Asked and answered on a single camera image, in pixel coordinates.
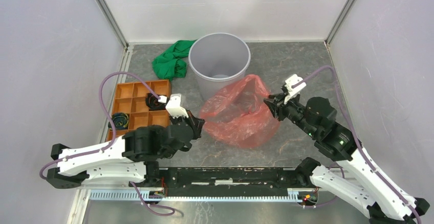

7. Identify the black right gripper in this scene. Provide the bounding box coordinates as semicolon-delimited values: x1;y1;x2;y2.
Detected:
262;89;317;137

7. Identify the red plastic trash bag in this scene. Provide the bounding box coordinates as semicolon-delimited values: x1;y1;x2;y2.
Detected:
199;74;279;148

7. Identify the grey plastic trash bin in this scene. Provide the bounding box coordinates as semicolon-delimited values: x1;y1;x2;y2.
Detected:
188;33;251;101

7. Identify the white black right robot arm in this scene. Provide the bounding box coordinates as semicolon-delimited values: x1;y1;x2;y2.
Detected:
264;93;430;223

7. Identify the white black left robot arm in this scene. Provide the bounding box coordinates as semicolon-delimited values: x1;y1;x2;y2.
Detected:
41;111;205;189

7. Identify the black trash bag roll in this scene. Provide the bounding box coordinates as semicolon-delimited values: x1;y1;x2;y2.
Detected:
145;93;165;111

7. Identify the green crumpled cloth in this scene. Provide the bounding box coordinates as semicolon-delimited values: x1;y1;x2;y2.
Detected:
152;40;196;81

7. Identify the orange compartment tray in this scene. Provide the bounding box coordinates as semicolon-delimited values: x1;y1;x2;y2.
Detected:
111;80;171;137

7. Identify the black blue-yellow bag roll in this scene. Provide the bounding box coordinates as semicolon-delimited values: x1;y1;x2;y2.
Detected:
111;113;129;130

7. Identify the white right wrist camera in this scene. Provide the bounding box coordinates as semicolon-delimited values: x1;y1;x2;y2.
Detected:
282;74;307;105

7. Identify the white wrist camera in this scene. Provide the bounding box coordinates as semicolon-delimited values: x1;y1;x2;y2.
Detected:
157;94;189;119
282;74;307;105

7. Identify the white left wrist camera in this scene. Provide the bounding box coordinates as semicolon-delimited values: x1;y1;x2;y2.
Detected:
157;94;189;119

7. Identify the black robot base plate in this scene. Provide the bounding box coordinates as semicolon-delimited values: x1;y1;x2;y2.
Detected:
128;167;330;198

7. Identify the aluminium frame rail front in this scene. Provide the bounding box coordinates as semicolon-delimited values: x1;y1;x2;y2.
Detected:
69;167;382;216

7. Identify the aluminium corner post right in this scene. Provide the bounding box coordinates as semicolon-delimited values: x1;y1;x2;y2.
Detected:
324;0;356;48

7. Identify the aluminium corner post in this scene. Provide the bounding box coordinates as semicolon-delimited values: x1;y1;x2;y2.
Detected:
324;0;356;48
96;0;129;49

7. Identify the aluminium corner post left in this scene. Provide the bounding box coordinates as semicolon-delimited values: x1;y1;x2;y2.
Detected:
96;0;129;49

